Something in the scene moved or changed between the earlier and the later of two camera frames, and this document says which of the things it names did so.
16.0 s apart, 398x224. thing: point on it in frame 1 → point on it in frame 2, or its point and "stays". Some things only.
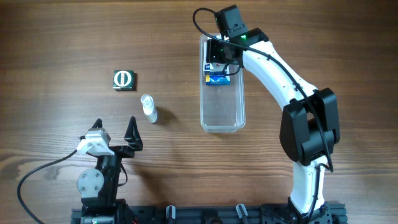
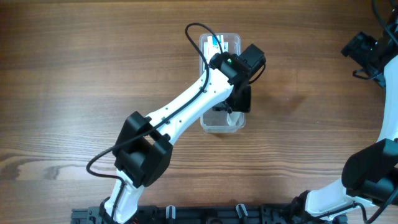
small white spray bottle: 149,109 → 235,118
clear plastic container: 222,107 stays
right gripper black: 212,52 → 359,43
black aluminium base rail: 331,213 stays
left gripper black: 118,149 → 240,99
